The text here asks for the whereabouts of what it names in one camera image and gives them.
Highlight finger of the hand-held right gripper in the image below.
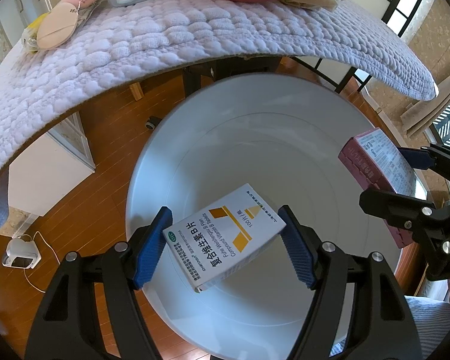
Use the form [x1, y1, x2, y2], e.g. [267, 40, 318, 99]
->
[399, 142, 450, 193]
[359, 187, 450, 282]

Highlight white round trash bin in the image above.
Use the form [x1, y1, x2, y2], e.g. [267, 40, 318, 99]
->
[125, 79, 426, 360]

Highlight beige insole pack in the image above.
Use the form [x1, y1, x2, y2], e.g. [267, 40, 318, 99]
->
[22, 0, 98, 53]

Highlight beige curtain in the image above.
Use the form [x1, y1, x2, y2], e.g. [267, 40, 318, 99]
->
[399, 71, 450, 137]

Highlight striped blue clothing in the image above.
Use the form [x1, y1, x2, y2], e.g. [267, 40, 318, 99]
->
[330, 294, 450, 360]

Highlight pink medicine box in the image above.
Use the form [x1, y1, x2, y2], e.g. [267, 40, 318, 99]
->
[338, 127, 422, 249]

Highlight white yellow medicine box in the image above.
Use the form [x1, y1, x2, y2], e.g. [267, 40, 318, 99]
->
[162, 183, 287, 294]

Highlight white cable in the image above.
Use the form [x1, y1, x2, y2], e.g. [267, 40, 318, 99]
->
[22, 230, 57, 293]

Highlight black table leg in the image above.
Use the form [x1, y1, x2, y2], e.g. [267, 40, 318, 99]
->
[182, 58, 278, 98]

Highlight black metal chair frame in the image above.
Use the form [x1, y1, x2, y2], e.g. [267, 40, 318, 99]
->
[292, 56, 372, 94]

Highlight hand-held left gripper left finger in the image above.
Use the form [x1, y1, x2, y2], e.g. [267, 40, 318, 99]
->
[24, 206, 173, 360]

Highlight white cabinet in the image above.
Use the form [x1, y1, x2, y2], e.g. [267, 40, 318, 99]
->
[9, 112, 96, 216]

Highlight black framed folding screen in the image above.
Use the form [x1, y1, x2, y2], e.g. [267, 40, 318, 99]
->
[339, 0, 447, 38]

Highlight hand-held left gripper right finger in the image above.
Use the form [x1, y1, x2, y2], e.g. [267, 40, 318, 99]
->
[277, 205, 422, 360]

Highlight lilac quilted table cover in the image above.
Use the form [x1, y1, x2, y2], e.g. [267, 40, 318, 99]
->
[0, 0, 436, 237]

